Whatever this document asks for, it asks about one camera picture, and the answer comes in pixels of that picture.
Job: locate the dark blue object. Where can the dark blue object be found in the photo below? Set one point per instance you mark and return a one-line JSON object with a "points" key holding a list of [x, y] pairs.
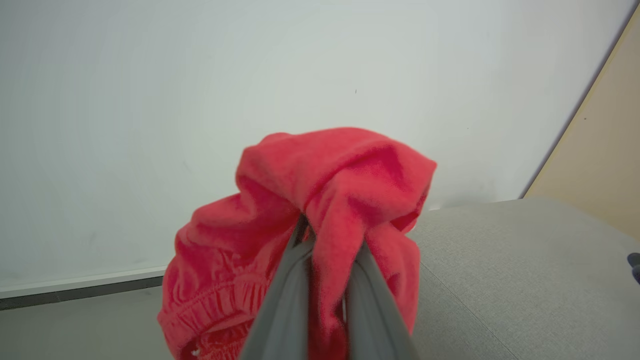
{"points": [[635, 267]]}

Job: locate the red fleece garment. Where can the red fleece garment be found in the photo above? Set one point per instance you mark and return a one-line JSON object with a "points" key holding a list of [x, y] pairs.
{"points": [[320, 200]]}

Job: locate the grey fabric sofa cushion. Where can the grey fabric sofa cushion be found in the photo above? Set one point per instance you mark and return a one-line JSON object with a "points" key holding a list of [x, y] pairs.
{"points": [[520, 280]]}

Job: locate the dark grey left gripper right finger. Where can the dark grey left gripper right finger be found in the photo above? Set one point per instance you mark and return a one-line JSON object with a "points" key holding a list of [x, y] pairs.
{"points": [[372, 310]]}

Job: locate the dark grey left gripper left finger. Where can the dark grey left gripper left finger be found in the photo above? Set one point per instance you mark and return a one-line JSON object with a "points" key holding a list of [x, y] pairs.
{"points": [[282, 310]]}

